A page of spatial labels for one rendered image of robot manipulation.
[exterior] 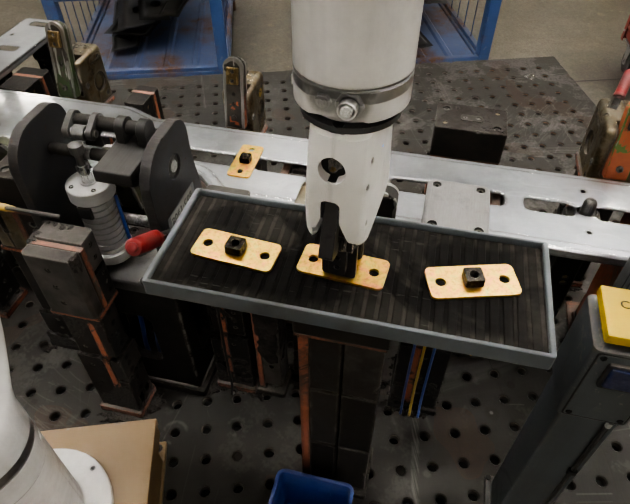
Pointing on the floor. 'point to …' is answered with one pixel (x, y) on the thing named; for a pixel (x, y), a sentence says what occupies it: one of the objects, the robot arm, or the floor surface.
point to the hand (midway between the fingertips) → (343, 248)
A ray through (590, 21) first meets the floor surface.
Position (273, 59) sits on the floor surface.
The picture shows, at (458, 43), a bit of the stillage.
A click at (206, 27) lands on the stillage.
